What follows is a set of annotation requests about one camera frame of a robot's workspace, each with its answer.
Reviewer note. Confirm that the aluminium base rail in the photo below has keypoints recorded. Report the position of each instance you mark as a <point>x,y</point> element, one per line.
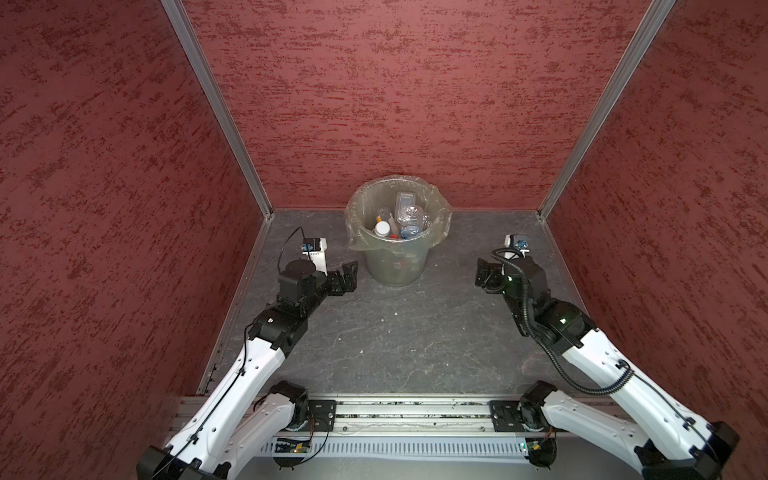
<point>444,414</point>

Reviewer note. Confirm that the left aluminium corner post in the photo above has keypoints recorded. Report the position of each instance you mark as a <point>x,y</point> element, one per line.
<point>193,50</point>

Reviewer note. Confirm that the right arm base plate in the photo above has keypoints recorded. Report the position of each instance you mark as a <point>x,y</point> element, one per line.
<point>515,416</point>

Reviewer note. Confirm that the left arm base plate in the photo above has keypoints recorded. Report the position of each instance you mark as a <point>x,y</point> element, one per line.
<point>314,415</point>

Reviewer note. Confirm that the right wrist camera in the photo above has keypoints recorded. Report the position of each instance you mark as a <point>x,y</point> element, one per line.
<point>518,242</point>

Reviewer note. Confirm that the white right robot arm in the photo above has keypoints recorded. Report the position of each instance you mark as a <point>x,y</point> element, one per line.
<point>662,439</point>

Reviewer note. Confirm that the crane label clear bottle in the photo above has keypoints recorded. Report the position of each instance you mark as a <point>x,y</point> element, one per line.
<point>404,200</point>

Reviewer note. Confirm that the aluminium corner post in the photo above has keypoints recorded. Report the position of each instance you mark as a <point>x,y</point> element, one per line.
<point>646,31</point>
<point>193,50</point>

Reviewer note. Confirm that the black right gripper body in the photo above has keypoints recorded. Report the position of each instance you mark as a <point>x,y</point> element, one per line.
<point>495,281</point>

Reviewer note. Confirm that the blue label bottle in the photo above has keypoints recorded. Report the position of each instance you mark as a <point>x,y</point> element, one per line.
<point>412,220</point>

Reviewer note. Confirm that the clear plastic bin liner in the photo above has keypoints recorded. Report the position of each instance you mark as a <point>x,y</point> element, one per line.
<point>363,205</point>

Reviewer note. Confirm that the right aluminium corner post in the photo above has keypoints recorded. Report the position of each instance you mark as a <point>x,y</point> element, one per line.
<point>646,31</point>

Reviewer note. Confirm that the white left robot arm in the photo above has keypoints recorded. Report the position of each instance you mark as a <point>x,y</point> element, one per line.
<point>235,422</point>

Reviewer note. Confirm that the green band square bottle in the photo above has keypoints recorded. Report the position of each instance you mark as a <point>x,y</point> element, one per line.
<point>386,225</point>

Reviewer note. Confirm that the grey mesh waste bin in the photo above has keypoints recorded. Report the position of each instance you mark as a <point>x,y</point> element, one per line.
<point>395,270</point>

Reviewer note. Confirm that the white perforated cable duct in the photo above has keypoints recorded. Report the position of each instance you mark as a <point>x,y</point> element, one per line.
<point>484,449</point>

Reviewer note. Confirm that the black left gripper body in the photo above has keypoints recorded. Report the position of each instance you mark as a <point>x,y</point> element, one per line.
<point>334,286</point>

